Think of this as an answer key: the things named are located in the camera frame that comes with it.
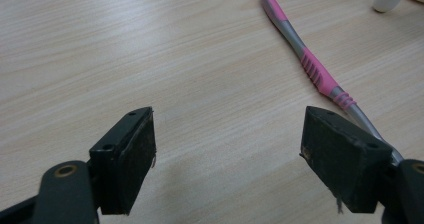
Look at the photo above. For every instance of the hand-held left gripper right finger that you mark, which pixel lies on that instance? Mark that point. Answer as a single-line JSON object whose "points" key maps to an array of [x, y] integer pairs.
{"points": [[343, 164]]}

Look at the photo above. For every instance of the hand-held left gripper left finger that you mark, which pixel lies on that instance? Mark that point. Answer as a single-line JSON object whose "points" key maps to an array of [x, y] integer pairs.
{"points": [[123, 164]]}

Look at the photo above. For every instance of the pink and grey toothbrush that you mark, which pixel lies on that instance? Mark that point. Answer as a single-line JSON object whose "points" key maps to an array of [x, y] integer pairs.
{"points": [[316, 72]]}

